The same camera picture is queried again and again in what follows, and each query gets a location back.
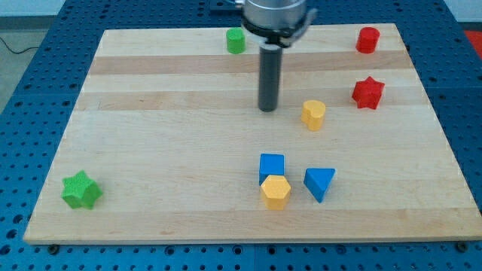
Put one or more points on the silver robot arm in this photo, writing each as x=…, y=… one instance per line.
x=274, y=25

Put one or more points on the green cylinder block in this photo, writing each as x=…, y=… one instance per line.
x=235, y=40

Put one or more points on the green star block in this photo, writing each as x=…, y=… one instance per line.
x=80, y=191

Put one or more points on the yellow heart block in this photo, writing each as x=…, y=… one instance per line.
x=313, y=114

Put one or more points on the red cylinder block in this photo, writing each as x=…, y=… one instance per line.
x=368, y=38

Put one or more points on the wooden board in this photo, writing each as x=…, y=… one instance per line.
x=167, y=124

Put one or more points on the red star block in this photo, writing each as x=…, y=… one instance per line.
x=368, y=93

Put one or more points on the blue cube block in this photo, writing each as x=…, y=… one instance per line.
x=270, y=164

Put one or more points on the blue triangle block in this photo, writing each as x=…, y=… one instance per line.
x=318, y=180

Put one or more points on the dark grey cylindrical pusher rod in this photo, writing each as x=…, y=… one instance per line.
x=270, y=64

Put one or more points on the yellow hexagon block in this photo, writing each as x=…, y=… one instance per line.
x=275, y=192

